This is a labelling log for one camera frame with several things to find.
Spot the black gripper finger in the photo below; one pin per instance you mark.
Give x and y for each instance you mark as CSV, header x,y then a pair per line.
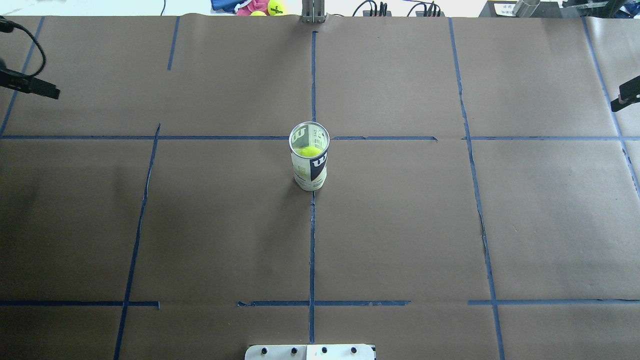
x,y
629,94
16,81

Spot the clear tennis ball can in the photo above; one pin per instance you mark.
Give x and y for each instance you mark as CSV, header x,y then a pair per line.
x,y
309,173

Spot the yellow tennis ball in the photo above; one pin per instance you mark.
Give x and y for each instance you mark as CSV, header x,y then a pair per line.
x,y
308,151
276,8

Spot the yellow tennis ball on desk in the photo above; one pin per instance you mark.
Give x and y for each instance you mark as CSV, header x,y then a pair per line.
x,y
276,8

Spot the black orange connector box near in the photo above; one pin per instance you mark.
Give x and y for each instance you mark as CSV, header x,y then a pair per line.
x,y
429,10

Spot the pink and blue cloth pile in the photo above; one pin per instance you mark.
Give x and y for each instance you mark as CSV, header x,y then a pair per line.
x,y
240,7

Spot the aluminium frame post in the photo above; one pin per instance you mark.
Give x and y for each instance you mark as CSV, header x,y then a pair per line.
x,y
313,11

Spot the white pedestal column with base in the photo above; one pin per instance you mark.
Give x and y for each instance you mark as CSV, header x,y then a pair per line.
x,y
356,351

